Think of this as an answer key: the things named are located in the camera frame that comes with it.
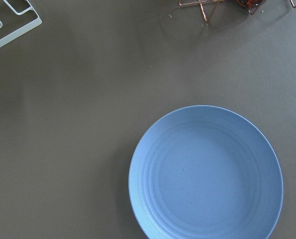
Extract copper wire bottle rack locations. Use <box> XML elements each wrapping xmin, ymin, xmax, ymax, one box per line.
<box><xmin>179</xmin><ymin>0</ymin><xmax>296</xmax><ymax>27</ymax></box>

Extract blue round plate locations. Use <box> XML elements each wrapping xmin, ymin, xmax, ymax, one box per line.
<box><xmin>128</xmin><ymin>105</ymin><xmax>284</xmax><ymax>239</ymax></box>

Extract white wire rack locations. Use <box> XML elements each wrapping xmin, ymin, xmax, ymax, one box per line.
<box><xmin>0</xmin><ymin>0</ymin><xmax>42</xmax><ymax>48</ymax></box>

